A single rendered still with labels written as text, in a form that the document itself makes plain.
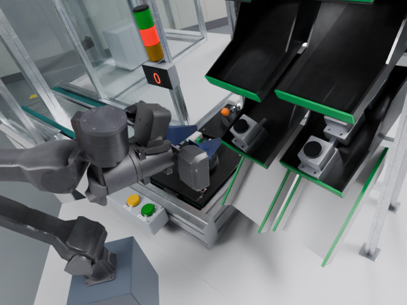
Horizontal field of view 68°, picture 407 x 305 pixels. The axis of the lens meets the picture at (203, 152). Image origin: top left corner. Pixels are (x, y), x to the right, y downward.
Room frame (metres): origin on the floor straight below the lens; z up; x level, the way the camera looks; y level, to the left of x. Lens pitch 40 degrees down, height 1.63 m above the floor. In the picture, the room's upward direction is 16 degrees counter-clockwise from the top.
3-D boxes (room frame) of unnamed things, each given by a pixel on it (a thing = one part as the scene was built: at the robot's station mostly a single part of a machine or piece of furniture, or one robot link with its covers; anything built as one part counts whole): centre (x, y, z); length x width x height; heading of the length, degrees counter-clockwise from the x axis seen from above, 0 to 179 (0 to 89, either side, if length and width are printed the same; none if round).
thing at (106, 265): (0.39, 0.28, 1.09); 0.07 x 0.07 x 0.06; 88
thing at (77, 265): (0.39, 0.28, 1.15); 0.09 x 0.07 x 0.06; 165
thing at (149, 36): (0.95, 0.06, 1.34); 0.05 x 0.05 x 0.05
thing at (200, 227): (0.84, 0.32, 0.91); 0.89 x 0.06 x 0.11; 40
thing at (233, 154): (0.73, 0.03, 0.96); 0.24 x 0.24 x 0.02; 40
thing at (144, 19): (0.95, 0.06, 1.39); 0.05 x 0.05 x 0.05
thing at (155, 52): (0.95, 0.06, 1.29); 0.05 x 0.05 x 0.05
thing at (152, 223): (0.66, 0.25, 0.93); 0.21 x 0.07 x 0.06; 40
